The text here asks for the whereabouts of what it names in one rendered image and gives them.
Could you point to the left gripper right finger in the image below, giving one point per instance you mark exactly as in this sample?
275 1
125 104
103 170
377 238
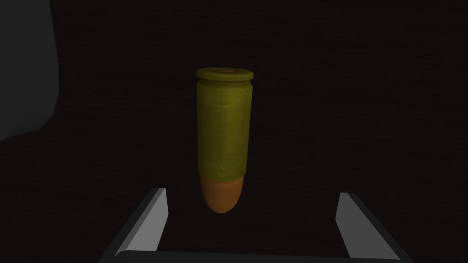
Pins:
363 230

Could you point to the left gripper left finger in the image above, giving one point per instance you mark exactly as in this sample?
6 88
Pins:
146 225

